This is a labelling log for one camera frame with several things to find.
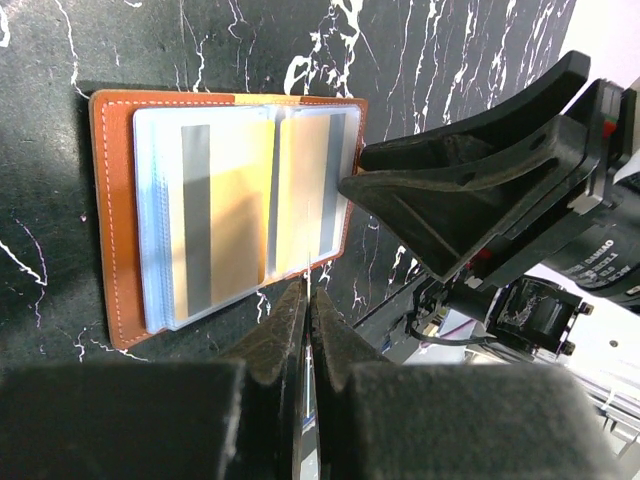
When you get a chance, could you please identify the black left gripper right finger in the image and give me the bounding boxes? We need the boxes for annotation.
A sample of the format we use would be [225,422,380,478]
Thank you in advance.
[310,290,620,479]

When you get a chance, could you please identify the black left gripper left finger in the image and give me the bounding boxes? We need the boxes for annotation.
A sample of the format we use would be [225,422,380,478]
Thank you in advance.
[1,281,306,479]

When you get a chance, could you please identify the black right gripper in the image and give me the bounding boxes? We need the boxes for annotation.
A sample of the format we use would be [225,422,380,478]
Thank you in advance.
[339,50,639,310]

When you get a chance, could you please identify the beige card grey stripe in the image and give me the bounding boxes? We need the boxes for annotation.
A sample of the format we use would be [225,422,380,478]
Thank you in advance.
[275,110,347,274]

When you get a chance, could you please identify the brown leather card holder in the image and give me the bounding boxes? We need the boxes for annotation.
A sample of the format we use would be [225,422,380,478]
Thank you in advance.
[89,89,367,349]

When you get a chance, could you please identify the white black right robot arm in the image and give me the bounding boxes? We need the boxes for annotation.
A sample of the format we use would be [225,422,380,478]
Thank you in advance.
[339,51,639,363]

